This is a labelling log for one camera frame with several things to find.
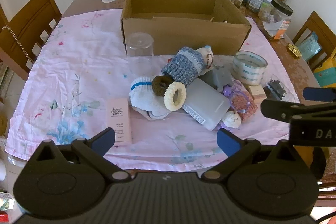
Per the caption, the white figurine with blue cap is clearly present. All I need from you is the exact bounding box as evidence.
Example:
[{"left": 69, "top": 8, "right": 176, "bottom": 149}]
[{"left": 196, "top": 45, "right": 218, "bottom": 75}]

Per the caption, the small printed carton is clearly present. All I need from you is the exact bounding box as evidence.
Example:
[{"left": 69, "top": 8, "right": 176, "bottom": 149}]
[{"left": 0, "top": 191, "right": 16, "bottom": 224}]

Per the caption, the wooden chair with chain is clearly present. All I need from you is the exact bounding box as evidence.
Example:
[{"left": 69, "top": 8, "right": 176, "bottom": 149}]
[{"left": 0, "top": 0, "right": 63, "bottom": 81}]

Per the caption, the translucent white plastic container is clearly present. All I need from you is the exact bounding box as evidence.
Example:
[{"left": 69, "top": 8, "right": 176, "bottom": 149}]
[{"left": 182, "top": 78, "right": 231, "bottom": 131}]

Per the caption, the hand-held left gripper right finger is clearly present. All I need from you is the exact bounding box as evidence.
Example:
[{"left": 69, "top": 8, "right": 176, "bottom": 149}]
[{"left": 199, "top": 128, "right": 310, "bottom": 183}]

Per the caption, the clear tape roll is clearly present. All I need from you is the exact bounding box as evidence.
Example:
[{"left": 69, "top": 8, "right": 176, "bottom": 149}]
[{"left": 232, "top": 51, "right": 268, "bottom": 85}]

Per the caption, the large clear jar black lid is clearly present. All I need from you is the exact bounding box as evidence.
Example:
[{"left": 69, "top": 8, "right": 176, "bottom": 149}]
[{"left": 269, "top": 0, "right": 294, "bottom": 30}]

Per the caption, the green capped bottle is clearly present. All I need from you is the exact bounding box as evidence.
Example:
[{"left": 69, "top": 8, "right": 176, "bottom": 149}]
[{"left": 258, "top": 1, "right": 272, "bottom": 21}]

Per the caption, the white sock blue stripe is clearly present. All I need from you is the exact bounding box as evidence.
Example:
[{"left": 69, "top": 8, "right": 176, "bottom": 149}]
[{"left": 128, "top": 76, "right": 172, "bottom": 121}]

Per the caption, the orange white packet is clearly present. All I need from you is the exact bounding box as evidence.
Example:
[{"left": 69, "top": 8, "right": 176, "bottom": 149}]
[{"left": 264, "top": 21, "right": 285, "bottom": 41}]

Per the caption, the brown cardboard box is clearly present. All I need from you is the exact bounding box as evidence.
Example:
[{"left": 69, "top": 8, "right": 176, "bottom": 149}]
[{"left": 120, "top": 0, "right": 252, "bottom": 56}]

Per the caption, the brown scrunchie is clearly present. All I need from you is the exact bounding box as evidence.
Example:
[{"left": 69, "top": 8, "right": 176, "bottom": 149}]
[{"left": 152, "top": 75, "right": 175, "bottom": 97}]

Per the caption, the pink knitted pouch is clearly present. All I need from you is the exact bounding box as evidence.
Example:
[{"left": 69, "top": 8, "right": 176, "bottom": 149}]
[{"left": 227, "top": 80, "right": 259, "bottom": 122}]

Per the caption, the teal packet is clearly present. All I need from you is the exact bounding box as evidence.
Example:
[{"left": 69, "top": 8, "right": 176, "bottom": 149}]
[{"left": 299, "top": 32, "right": 322, "bottom": 62}]

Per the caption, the clear plastic cup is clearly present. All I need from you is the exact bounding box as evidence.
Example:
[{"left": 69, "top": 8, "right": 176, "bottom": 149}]
[{"left": 125, "top": 32, "right": 154, "bottom": 57}]

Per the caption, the blue knitted sleeve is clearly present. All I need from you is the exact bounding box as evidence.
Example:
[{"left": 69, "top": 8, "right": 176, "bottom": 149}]
[{"left": 161, "top": 47, "right": 206, "bottom": 87}]

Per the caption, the yellow crochet coaster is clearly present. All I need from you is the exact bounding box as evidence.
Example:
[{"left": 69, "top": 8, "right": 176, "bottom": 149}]
[{"left": 287, "top": 43, "right": 303, "bottom": 58}]

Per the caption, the pink floral tablecloth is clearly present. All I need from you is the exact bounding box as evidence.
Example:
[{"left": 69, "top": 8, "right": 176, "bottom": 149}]
[{"left": 6, "top": 9, "right": 301, "bottom": 170}]

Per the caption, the dark cube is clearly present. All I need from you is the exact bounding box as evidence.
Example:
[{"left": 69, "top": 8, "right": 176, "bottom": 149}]
[{"left": 264, "top": 74, "right": 293, "bottom": 102}]

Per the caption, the small white knitted ball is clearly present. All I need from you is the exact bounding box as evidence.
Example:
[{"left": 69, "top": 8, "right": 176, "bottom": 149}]
[{"left": 219, "top": 111, "right": 242, "bottom": 130}]

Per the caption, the small purple ornament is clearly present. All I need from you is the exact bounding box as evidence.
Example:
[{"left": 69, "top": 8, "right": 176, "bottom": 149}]
[{"left": 222, "top": 84, "right": 234, "bottom": 97}]

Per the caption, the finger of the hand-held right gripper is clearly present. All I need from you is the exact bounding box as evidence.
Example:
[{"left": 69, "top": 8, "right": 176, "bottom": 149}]
[
  {"left": 303, "top": 87, "right": 336, "bottom": 103},
  {"left": 261, "top": 99, "right": 336, "bottom": 124}
]

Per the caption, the metal chain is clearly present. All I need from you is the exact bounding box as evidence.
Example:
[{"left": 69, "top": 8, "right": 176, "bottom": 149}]
[{"left": 2, "top": 25, "right": 34, "bottom": 63}]

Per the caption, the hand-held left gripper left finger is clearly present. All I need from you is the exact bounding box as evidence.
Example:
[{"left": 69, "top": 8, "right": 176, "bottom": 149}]
[{"left": 28, "top": 127, "right": 130, "bottom": 183}]

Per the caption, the yellow teal bag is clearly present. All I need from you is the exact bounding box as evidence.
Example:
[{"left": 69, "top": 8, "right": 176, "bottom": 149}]
[{"left": 313, "top": 55, "right": 336, "bottom": 88}]

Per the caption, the pink rectangular carton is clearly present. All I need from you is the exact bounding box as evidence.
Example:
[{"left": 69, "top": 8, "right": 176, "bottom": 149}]
[{"left": 106, "top": 97, "right": 132, "bottom": 144}]

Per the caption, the cream knitted scrunchie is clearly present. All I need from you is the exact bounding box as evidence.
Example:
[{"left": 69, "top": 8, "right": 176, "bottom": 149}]
[{"left": 164, "top": 81, "right": 187, "bottom": 111}]

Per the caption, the grey plastic piece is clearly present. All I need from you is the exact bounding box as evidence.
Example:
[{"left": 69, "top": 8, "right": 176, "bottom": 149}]
[{"left": 203, "top": 67, "right": 234, "bottom": 90}]

